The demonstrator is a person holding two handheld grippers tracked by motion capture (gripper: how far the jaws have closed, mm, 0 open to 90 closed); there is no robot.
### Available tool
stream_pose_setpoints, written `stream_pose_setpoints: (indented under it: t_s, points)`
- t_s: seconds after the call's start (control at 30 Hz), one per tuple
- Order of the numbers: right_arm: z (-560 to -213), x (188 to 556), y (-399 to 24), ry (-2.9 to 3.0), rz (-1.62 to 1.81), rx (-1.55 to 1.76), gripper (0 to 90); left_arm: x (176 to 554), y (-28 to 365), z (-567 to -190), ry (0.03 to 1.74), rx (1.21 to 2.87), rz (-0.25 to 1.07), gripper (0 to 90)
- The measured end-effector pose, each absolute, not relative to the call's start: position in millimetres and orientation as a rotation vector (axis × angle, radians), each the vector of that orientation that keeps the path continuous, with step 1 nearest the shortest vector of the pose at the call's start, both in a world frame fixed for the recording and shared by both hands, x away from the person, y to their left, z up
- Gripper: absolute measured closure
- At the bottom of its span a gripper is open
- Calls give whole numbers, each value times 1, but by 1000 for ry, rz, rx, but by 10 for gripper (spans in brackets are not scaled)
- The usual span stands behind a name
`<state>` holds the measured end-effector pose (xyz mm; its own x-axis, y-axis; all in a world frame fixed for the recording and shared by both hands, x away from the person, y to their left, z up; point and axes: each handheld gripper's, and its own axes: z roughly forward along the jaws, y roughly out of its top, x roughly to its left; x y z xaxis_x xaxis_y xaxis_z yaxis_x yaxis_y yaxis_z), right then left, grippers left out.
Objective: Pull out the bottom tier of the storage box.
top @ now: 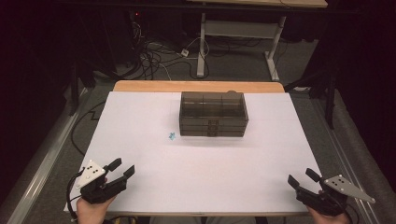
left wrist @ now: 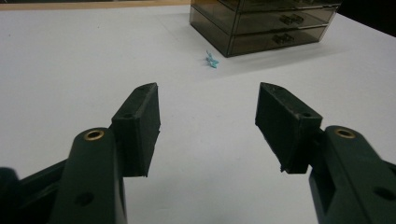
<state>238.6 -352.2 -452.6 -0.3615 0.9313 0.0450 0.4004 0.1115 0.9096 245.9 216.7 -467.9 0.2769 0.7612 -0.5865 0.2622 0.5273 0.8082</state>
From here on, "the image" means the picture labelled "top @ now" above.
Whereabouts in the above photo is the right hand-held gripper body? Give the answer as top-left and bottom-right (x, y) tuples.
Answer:
(295, 175), (376, 217)

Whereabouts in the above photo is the white-framed desk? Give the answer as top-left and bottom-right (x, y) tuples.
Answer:
(186, 0), (330, 82)

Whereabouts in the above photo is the white table cover sheet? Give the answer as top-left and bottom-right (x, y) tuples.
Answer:
(64, 91), (322, 217)

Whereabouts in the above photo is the person's lap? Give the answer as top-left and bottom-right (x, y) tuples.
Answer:
(148, 216), (257, 224)

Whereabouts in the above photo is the person's right hand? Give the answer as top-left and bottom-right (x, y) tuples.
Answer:
(306, 204), (351, 224)

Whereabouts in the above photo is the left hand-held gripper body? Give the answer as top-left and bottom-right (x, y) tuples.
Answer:
(75, 159), (129, 205)

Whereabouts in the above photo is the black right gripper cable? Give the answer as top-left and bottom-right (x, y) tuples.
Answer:
(346, 203), (361, 224)

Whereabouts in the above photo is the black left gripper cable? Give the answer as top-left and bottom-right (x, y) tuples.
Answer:
(65, 167), (86, 224)

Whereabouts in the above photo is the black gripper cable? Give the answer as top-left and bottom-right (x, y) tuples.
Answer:
(65, 167), (86, 224)
(346, 203), (361, 224)

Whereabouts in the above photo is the black metal stand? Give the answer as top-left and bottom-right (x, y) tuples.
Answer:
(68, 57), (96, 117)
(283, 69), (338, 131)

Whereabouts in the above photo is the person's left hand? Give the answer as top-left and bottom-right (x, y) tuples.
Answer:
(76, 195), (117, 224)

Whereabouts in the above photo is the smoky plastic drawer organizer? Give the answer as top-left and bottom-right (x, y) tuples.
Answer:
(178, 90), (250, 138)

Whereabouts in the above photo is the metal floor rail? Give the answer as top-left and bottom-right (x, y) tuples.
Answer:
(6, 88), (92, 224)
(309, 98), (382, 224)

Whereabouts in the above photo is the black floor cable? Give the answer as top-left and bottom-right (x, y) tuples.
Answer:
(70, 100), (107, 157)

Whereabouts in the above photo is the tangle of black cables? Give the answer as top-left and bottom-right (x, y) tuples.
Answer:
(129, 18), (200, 81)

